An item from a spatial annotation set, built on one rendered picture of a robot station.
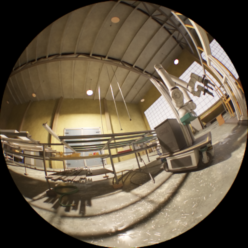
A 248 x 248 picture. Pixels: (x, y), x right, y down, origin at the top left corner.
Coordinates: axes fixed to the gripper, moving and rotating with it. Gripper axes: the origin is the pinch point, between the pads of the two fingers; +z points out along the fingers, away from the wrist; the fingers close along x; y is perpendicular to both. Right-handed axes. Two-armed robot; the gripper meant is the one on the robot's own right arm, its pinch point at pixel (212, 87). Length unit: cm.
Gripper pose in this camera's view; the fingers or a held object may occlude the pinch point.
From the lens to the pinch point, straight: 116.4
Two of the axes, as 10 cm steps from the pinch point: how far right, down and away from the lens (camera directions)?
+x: -8.0, 0.8, -5.9
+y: -3.1, 7.8, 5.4
